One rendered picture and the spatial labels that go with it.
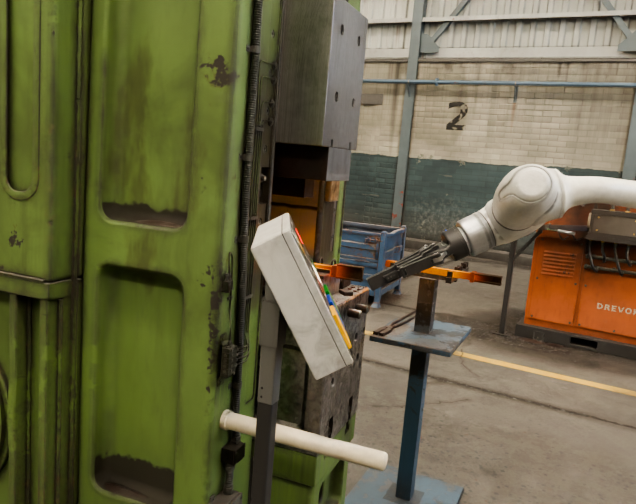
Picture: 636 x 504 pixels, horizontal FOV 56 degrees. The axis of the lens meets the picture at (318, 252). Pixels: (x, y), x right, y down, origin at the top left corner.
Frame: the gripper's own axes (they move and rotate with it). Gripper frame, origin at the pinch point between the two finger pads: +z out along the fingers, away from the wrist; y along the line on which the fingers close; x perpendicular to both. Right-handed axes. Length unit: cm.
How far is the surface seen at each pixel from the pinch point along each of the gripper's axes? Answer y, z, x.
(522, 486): 102, -23, -137
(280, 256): -27.1, 16.8, 18.9
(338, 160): 43, -5, 27
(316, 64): 32, -10, 53
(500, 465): 119, -21, -136
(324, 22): 32, -16, 61
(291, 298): -27.1, 18.4, 11.0
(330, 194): 74, 0, 16
